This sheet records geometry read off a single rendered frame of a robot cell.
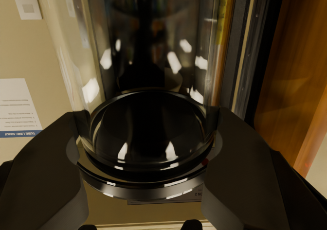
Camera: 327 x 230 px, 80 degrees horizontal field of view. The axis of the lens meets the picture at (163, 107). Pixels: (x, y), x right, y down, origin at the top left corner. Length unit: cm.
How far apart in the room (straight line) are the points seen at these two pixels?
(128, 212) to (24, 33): 70
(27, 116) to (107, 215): 71
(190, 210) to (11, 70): 80
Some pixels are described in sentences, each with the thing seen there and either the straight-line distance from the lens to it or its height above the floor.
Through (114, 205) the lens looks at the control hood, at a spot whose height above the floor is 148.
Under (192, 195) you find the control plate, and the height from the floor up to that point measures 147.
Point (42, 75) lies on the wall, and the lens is 90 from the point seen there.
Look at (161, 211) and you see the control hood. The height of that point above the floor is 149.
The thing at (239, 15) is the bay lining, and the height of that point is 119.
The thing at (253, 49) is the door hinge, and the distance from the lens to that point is 36.
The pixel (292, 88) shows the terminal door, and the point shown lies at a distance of 30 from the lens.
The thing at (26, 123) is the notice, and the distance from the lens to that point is 104.
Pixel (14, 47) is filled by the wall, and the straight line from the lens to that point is 91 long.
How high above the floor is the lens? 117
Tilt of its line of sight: 28 degrees up
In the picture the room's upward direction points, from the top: 179 degrees clockwise
